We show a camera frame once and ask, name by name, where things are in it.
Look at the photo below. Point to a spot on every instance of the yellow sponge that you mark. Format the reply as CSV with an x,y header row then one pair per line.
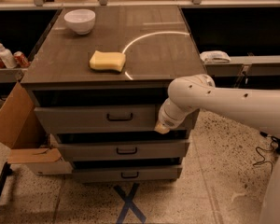
x,y
107,61

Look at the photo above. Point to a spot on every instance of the grey bottom drawer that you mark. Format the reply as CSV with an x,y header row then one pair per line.
x,y
128,174

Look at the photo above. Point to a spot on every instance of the white ceramic bowl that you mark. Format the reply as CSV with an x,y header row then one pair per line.
x,y
81,21

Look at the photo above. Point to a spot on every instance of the folded white cloth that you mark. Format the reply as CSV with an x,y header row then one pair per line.
x,y
215,56

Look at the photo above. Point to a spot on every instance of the grey middle drawer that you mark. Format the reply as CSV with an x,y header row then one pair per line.
x,y
116,151

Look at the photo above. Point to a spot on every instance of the grey drawer cabinet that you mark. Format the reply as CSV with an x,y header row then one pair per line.
x,y
158,49

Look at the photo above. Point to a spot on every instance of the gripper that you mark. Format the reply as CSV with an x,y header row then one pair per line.
x,y
166,119

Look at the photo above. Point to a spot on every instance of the grey top drawer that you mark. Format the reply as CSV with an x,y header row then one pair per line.
x,y
98,119

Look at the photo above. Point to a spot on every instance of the white pump bottle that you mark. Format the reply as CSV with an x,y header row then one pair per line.
x,y
7,57

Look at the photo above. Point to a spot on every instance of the brown cardboard box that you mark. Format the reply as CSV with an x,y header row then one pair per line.
x,y
23,134

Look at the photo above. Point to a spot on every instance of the red soda can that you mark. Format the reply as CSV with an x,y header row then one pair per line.
x,y
21,59

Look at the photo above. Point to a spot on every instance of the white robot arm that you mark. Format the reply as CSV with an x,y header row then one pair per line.
x,y
259,109

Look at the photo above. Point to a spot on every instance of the grey drawer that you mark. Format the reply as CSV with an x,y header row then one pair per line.
x,y
116,151
128,174
98,119

